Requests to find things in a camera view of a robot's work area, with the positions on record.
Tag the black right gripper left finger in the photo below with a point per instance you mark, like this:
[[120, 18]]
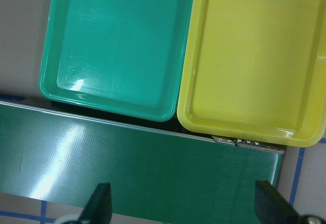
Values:
[[97, 210]]

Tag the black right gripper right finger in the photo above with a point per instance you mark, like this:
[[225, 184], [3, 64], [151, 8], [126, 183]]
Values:
[[271, 207]]

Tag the yellow plastic tray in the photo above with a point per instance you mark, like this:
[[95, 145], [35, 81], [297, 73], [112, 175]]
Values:
[[255, 70]]

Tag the green conveyor belt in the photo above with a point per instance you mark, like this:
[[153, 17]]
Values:
[[154, 174]]

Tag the green plastic tray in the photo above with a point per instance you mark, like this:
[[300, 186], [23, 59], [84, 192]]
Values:
[[121, 56]]

